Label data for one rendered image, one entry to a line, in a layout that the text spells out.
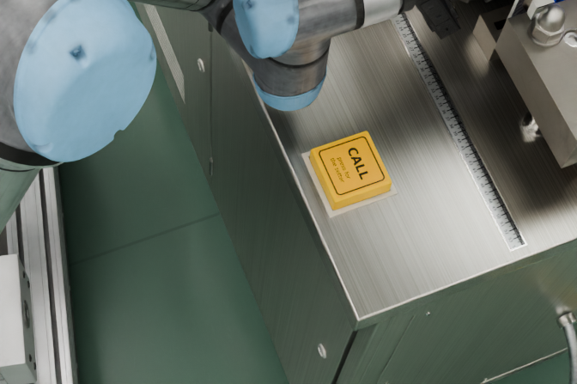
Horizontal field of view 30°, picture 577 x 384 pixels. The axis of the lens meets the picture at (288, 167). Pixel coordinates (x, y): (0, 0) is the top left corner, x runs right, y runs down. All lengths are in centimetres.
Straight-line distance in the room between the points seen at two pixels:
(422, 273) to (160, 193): 108
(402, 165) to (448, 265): 13
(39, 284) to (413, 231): 86
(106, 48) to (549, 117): 57
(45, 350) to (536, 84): 100
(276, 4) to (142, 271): 117
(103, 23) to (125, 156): 147
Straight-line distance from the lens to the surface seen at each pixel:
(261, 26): 101
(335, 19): 103
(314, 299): 146
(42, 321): 186
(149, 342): 207
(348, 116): 124
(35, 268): 190
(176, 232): 214
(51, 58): 74
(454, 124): 126
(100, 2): 76
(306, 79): 111
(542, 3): 118
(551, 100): 115
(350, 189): 117
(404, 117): 125
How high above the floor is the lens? 199
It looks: 64 degrees down
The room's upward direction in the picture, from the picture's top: 8 degrees clockwise
